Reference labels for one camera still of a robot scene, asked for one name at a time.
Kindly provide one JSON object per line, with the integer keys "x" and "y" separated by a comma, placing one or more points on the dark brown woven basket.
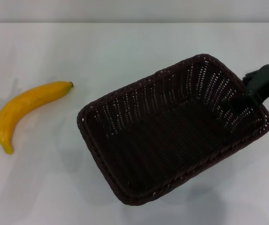
{"x": 148, "y": 140}

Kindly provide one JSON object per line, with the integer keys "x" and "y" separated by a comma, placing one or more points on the yellow banana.
{"x": 19, "y": 103}

